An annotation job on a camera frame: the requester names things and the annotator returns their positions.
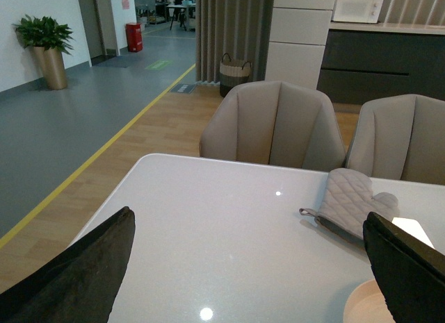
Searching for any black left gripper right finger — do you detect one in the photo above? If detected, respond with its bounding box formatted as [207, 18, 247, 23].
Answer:
[363, 212, 444, 322]

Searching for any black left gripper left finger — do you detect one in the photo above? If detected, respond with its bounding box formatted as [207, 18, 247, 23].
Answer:
[1, 206, 136, 322]

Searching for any beige round plate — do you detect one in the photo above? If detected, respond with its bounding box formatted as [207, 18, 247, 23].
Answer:
[343, 279, 395, 323]

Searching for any grey quilted oven mitt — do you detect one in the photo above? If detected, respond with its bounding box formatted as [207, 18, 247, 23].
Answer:
[299, 168, 400, 247]

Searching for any beige chair right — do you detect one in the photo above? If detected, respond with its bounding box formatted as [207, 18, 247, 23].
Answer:
[345, 94, 444, 185]

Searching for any beige chair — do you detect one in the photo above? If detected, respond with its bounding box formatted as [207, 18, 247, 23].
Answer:
[199, 81, 346, 172]
[345, 94, 444, 185]

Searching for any beige chair left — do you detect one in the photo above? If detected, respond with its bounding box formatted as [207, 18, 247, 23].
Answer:
[199, 81, 346, 172]

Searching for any dark kitchen counter cabinet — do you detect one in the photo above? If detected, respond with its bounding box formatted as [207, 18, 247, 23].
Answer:
[317, 29, 444, 105]

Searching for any gold plant pot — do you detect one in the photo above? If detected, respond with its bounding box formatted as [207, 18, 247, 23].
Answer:
[33, 47, 67, 90]

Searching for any green potted plant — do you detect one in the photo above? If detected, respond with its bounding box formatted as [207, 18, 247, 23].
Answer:
[13, 15, 74, 55]

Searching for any red bin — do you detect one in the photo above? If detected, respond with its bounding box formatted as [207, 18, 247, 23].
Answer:
[125, 22, 143, 52]

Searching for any white microwave oven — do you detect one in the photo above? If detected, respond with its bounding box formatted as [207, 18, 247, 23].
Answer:
[332, 0, 384, 24]

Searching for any white drawer cabinet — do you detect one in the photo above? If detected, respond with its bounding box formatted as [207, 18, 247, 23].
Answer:
[265, 0, 335, 89]

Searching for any distant white table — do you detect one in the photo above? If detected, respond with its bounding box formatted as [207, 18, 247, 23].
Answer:
[166, 3, 196, 31]

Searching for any grey pleated curtain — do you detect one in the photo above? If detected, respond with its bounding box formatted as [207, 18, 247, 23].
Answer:
[195, 0, 274, 83]

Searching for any person in black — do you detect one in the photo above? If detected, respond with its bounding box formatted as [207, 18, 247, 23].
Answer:
[173, 0, 183, 21]

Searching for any woven basket with handles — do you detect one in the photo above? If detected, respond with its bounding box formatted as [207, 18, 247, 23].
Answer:
[220, 53, 252, 97]

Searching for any pink wall sign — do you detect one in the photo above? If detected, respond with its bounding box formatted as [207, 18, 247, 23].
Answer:
[121, 0, 129, 10]

